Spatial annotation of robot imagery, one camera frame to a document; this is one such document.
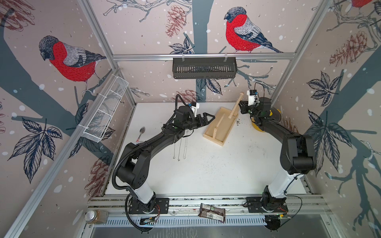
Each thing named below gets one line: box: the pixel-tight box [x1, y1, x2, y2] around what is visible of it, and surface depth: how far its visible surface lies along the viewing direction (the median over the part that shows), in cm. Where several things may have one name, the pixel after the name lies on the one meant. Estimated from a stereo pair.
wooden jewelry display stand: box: [202, 92, 245, 147], surface depth 98 cm
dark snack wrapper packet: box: [197, 202, 226, 224], surface depth 72 cm
